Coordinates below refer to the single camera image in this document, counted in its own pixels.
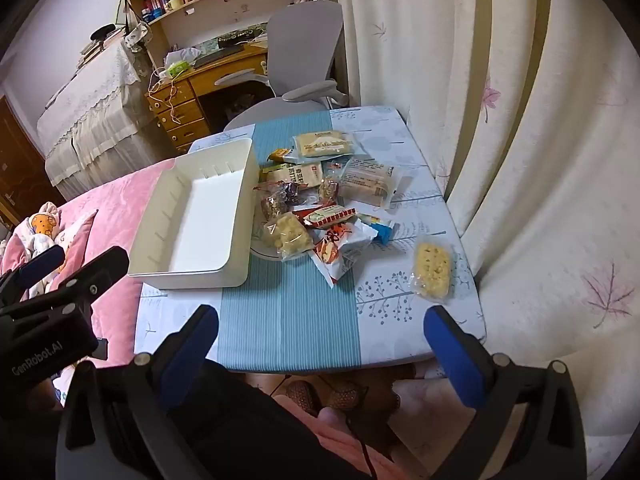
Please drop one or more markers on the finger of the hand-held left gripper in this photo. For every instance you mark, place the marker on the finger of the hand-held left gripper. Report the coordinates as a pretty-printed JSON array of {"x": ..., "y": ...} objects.
[
  {"x": 100, "y": 269},
  {"x": 42, "y": 262}
]

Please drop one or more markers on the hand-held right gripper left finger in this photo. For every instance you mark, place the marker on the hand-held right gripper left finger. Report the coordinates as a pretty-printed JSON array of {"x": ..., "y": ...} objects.
[{"x": 192, "y": 355}]

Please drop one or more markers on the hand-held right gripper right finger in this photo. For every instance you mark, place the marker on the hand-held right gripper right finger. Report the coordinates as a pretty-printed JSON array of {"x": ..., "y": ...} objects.
[{"x": 452, "y": 360}]

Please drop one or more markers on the yellow rice cracker packet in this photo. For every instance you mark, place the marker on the yellow rice cracker packet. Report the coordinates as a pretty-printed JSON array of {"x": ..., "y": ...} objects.
[{"x": 432, "y": 265}]

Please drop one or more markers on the white plastic storage box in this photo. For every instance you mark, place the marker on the white plastic storage box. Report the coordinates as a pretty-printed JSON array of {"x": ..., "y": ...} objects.
[{"x": 200, "y": 230}]

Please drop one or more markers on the small blue snack packet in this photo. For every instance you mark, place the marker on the small blue snack packet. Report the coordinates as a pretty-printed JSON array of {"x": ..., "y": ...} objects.
[{"x": 382, "y": 232}]

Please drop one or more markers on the yellow puff snack packet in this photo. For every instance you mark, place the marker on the yellow puff snack packet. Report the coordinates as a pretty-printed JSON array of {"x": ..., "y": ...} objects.
[{"x": 287, "y": 235}]

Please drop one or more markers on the red white snack bag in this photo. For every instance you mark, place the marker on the red white snack bag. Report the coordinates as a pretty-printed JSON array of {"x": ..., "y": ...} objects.
[{"x": 335, "y": 255}]

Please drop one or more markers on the clear nut bar packet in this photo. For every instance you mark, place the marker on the clear nut bar packet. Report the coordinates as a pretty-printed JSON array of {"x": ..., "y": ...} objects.
[
  {"x": 327, "y": 190},
  {"x": 272, "y": 207}
]

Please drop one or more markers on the dark date candy packet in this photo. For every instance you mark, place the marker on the dark date candy packet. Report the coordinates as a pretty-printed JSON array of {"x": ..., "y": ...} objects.
[{"x": 291, "y": 194}]

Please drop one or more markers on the red green snack packet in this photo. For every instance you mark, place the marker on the red green snack packet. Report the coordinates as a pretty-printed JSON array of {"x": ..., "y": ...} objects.
[{"x": 327, "y": 215}]

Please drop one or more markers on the white printed snack packet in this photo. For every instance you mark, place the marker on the white printed snack packet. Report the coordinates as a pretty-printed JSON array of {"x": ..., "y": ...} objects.
[{"x": 367, "y": 180}]

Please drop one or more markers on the kraft paper cracker packet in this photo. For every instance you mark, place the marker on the kraft paper cracker packet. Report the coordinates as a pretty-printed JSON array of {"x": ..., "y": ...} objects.
[{"x": 295, "y": 175}]

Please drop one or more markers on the orange white oat bar packet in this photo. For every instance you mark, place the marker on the orange white oat bar packet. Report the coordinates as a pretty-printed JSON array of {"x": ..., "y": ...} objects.
[{"x": 281, "y": 155}]

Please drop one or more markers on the pale blue bread packet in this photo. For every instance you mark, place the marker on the pale blue bread packet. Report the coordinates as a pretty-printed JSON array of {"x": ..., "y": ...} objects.
[{"x": 325, "y": 145}]

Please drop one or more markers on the cartoon print quilt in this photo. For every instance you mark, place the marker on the cartoon print quilt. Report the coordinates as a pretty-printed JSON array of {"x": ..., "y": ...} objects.
[{"x": 42, "y": 232}]

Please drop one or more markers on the pink blanket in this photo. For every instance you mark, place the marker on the pink blanket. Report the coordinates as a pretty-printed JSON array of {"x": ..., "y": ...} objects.
[{"x": 125, "y": 200}]

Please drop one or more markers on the person's black pants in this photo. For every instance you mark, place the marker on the person's black pants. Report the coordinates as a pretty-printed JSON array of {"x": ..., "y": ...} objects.
[{"x": 250, "y": 425}]

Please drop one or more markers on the teal white leaf-print tablecloth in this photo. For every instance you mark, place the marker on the teal white leaf-print tablecloth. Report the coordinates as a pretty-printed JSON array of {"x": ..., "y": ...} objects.
[{"x": 290, "y": 320}]

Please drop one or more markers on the brown wooden door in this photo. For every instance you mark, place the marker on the brown wooden door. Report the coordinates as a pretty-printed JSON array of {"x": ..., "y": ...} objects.
[{"x": 17, "y": 160}]

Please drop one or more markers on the brown knitted slipper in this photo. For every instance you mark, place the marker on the brown knitted slipper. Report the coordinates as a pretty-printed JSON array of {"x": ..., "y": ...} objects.
[
  {"x": 305, "y": 395},
  {"x": 345, "y": 396}
]

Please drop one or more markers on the person's pink garment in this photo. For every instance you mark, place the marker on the person's pink garment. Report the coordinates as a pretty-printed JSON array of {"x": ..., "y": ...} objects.
[{"x": 345, "y": 445}]

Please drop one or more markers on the white lace cover cloth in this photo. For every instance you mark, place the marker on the white lace cover cloth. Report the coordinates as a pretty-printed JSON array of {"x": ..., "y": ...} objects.
[{"x": 85, "y": 100}]

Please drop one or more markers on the wooden desk with drawers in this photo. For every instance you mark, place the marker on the wooden desk with drawers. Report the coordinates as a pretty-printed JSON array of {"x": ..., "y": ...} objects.
[{"x": 175, "y": 110}]

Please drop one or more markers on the stack of books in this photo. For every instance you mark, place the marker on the stack of books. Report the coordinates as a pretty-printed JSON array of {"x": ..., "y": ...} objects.
[{"x": 90, "y": 52}]

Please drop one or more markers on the green tissue pack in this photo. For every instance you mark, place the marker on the green tissue pack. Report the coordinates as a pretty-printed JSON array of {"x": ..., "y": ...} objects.
[{"x": 177, "y": 67}]

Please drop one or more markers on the floral fabric bag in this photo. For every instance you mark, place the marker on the floral fabric bag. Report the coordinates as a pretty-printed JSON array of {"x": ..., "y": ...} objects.
[{"x": 135, "y": 37}]

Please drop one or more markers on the cream floral curtain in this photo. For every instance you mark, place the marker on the cream floral curtain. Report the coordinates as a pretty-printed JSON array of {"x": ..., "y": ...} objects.
[{"x": 525, "y": 135}]

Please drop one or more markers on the black round object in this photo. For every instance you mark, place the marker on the black round object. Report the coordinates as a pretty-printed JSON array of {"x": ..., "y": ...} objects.
[{"x": 102, "y": 32}]

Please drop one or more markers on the dark keyboard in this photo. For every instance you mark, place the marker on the dark keyboard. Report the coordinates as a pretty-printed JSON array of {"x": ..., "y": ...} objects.
[{"x": 220, "y": 57}]

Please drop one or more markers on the black box with gold print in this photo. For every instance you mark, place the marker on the black box with gold print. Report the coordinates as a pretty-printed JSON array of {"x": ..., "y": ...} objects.
[{"x": 240, "y": 35}]

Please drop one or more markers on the wooden bookshelf hutch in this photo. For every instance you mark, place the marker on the wooden bookshelf hutch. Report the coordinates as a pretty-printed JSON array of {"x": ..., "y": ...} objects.
[{"x": 210, "y": 5}]

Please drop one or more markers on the grey office chair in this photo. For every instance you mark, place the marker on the grey office chair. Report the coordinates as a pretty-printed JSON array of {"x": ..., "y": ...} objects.
[{"x": 300, "y": 35}]

